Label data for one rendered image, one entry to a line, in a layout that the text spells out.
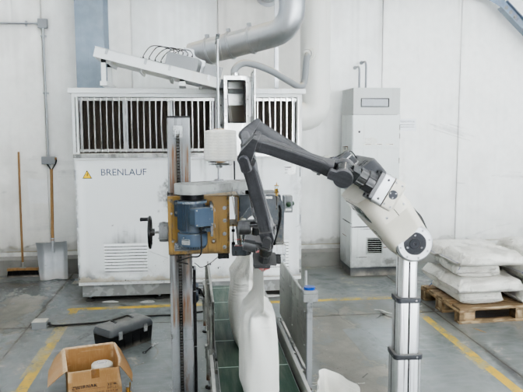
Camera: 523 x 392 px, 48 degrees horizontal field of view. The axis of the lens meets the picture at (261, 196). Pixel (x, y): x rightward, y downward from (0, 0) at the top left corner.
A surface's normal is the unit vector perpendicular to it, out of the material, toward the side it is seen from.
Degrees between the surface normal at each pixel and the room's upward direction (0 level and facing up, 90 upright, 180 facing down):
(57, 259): 76
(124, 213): 90
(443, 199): 90
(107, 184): 90
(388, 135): 90
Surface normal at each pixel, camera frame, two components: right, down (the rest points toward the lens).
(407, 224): 0.41, 0.51
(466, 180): 0.11, 0.11
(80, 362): 0.36, 0.10
